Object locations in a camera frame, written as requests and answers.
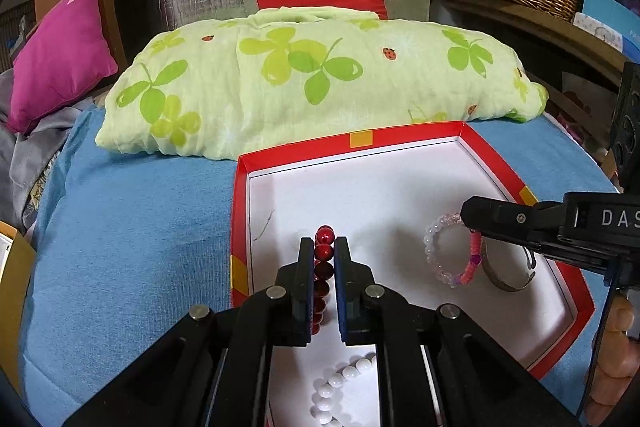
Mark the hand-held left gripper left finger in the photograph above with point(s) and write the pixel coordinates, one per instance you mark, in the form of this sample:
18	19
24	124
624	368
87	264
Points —
306	297

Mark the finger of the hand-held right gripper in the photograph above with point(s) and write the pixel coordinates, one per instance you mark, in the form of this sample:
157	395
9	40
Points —
500	214

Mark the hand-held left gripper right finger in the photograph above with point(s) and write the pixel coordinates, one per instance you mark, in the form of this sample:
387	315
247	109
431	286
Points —
342	297

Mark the red white box lid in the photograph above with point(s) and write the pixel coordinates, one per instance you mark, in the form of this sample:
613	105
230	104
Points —
375	187

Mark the person's right hand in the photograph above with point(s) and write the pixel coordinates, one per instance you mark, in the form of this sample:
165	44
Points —
625	372

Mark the metal bangle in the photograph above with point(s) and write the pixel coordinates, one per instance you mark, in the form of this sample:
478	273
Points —
505	286

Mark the pink patterned cloth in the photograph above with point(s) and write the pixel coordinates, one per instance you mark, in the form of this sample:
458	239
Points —
580	137

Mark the blue bedsheet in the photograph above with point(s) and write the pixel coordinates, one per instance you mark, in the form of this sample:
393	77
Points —
140	232

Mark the wooden shelf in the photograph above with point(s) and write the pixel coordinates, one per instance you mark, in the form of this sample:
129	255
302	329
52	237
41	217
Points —
550	32

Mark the green clover print pillow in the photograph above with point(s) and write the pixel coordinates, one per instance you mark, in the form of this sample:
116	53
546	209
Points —
300	97

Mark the blue paper folder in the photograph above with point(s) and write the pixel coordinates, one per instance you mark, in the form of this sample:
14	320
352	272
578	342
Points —
610	17

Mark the grey cloth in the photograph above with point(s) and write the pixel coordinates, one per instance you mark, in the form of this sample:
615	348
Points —
30	157

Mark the magenta cushion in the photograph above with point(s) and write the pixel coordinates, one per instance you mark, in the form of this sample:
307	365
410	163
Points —
60	57

